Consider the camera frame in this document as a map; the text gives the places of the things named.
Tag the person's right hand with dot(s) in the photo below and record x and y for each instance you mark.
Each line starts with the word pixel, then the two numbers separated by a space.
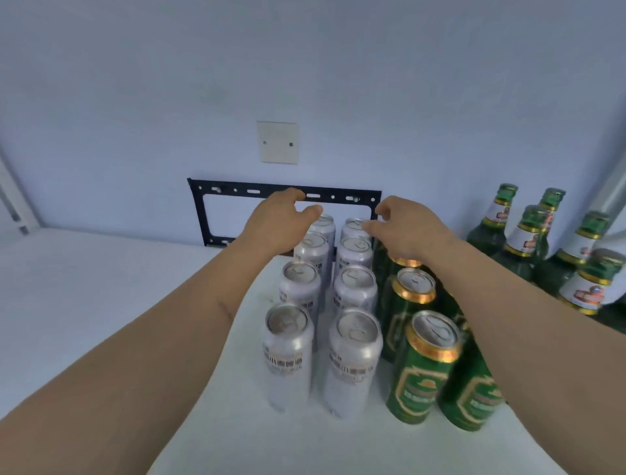
pixel 415 235

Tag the person's left forearm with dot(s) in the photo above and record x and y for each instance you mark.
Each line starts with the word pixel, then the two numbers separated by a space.
pixel 122 372

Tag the person's left hand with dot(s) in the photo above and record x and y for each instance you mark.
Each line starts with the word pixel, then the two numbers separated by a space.
pixel 274 230

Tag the white metal shelf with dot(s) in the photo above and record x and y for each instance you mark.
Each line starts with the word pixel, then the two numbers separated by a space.
pixel 98 279

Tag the person's right forearm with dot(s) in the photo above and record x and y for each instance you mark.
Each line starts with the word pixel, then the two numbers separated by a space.
pixel 538 372

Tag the black metal wall bracket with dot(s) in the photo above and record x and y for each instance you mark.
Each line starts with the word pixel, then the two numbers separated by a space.
pixel 235 189

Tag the white blank wall plate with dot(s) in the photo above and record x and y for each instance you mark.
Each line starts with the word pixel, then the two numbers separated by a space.
pixel 278 143

